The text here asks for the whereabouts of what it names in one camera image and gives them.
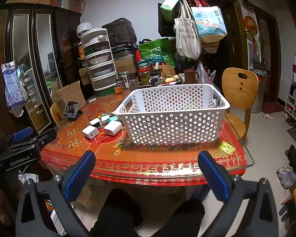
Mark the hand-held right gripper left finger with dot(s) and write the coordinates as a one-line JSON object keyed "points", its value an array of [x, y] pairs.
{"points": [[80, 175]]}

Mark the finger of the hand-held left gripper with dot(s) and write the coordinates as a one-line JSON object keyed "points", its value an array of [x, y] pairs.
{"points": [[46, 135], [22, 133]]}

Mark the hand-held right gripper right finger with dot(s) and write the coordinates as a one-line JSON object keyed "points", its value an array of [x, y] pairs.
{"points": [[215, 177]]}

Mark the white cube charger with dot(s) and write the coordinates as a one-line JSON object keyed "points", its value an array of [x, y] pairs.
{"points": [[112, 128], [90, 131]]}

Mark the white charger with black face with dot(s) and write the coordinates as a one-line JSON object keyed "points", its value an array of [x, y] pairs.
{"points": [[95, 122]]}

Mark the yellow toy car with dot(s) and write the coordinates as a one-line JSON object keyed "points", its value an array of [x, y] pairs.
{"points": [[102, 115]]}

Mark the white perforated plastic basket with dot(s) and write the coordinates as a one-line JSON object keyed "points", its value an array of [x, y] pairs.
{"points": [[175, 118]]}

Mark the yellow packet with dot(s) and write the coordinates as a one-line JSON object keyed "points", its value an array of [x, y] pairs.
{"points": [[226, 148]]}

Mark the black phone stand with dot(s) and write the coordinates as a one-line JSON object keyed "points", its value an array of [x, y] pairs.
{"points": [[72, 111]]}

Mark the open cardboard box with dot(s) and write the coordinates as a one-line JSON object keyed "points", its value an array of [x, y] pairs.
{"points": [[68, 95]]}

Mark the blue and white snack bag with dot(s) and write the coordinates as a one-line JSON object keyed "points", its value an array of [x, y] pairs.
{"points": [[11, 86]]}

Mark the person's right leg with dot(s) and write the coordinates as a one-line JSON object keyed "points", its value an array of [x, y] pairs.
{"points": [[185, 218]]}

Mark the person's leg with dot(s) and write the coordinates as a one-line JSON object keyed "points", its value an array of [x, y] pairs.
{"points": [[185, 218], [118, 212]]}

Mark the person's left leg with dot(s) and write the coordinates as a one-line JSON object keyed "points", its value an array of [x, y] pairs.
{"points": [[118, 212]]}

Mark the small white charger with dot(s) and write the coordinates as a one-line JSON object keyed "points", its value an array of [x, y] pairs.
{"points": [[105, 119]]}

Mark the pale teal charger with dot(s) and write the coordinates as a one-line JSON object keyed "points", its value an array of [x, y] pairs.
{"points": [[113, 119]]}

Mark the red patterned tablecloth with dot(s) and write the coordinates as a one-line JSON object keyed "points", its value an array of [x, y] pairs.
{"points": [[143, 158]]}

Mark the dark wooden cabinet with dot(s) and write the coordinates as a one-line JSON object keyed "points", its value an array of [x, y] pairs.
{"points": [[27, 66]]}

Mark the grey and white shoes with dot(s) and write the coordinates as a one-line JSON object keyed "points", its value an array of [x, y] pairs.
{"points": [[286, 175]]}

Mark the green plastic basket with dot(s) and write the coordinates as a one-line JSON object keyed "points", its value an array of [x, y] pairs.
{"points": [[104, 92]]}

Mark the blue slipper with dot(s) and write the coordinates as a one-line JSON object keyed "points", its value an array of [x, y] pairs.
{"points": [[285, 212]]}

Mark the white slipper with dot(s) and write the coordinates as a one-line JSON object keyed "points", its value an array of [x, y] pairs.
{"points": [[268, 116]]}

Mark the dark shoes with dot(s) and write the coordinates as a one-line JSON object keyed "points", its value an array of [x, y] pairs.
{"points": [[294, 155]]}

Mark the small orange jar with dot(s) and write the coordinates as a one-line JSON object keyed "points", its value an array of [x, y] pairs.
{"points": [[117, 88]]}

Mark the wooden chair with cutout back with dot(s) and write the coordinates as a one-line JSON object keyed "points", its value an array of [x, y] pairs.
{"points": [[239, 96]]}

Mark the stacked white dish cover tower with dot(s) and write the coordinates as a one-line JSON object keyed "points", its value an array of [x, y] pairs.
{"points": [[99, 61]]}

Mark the silver metal bin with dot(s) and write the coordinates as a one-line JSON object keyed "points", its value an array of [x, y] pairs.
{"points": [[259, 91]]}

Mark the empty glass jar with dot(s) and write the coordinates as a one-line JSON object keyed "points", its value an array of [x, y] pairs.
{"points": [[133, 81]]}

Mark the clear plastic bag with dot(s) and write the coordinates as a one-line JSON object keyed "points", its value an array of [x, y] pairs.
{"points": [[204, 74]]}

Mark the brown ceramic mug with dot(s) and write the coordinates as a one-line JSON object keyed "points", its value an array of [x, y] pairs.
{"points": [[190, 76]]}

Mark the printed cardboard box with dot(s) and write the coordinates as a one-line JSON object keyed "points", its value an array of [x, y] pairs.
{"points": [[124, 64]]}

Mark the white shelf unit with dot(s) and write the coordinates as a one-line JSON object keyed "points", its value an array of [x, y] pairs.
{"points": [[295, 106]]}

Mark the tray of small items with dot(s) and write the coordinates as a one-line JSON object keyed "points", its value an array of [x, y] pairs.
{"points": [[166, 79]]}

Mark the glass jar of pickles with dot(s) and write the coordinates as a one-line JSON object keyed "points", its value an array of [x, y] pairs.
{"points": [[144, 74]]}

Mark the black bag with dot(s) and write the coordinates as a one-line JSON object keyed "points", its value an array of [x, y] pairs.
{"points": [[119, 30]]}

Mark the green shopping bag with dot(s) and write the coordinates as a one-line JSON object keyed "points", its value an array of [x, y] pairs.
{"points": [[157, 50]]}

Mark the beige tote bag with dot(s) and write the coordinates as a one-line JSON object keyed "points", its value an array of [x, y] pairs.
{"points": [[187, 38]]}

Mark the printed paper bag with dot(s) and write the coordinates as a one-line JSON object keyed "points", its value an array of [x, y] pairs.
{"points": [[209, 23]]}

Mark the green hanging bag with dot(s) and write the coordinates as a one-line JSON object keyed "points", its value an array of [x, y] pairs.
{"points": [[170, 6]]}

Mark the red wall ornament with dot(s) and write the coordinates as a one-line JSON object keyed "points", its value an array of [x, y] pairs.
{"points": [[250, 26]]}

